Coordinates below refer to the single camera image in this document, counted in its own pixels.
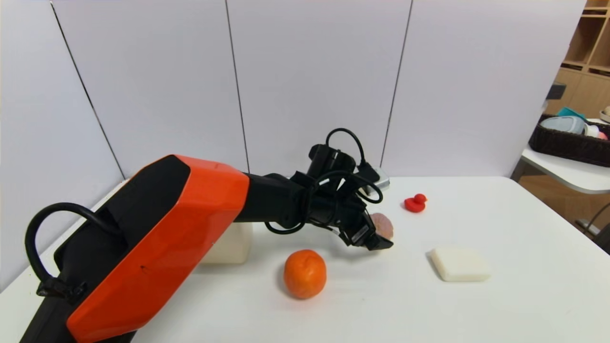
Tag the dark wicker basket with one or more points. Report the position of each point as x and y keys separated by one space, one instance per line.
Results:
x=567 y=147

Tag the grey item in basket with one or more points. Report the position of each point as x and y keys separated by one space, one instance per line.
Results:
x=562 y=125

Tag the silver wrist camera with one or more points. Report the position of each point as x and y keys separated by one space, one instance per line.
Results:
x=382 y=181

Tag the cream white plastic box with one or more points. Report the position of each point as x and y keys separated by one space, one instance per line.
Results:
x=233 y=247

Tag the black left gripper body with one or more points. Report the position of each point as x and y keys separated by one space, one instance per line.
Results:
x=360 y=233

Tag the teal item in basket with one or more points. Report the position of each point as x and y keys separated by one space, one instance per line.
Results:
x=569 y=113

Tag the pink frosted bread toy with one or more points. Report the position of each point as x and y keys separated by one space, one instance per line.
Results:
x=383 y=224

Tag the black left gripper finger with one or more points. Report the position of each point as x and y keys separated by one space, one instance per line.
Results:
x=380 y=244

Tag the white bowl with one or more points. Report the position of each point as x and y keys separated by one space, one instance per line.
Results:
x=606 y=114

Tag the pink item in basket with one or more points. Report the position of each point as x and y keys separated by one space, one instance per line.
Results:
x=595 y=132

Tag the white side table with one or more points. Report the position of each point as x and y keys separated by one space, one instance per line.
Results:
x=562 y=171

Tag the white soap bar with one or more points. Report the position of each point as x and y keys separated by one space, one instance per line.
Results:
x=460 y=264

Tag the small black box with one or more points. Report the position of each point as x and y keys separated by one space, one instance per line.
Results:
x=555 y=90

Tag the wooden shelf unit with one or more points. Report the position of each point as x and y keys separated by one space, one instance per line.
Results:
x=584 y=43

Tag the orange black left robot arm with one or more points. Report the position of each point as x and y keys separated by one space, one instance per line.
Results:
x=181 y=228

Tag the orange fruit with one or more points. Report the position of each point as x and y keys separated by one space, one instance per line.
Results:
x=305 y=274

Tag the red rubber duck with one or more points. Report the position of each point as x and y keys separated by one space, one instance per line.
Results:
x=414 y=204

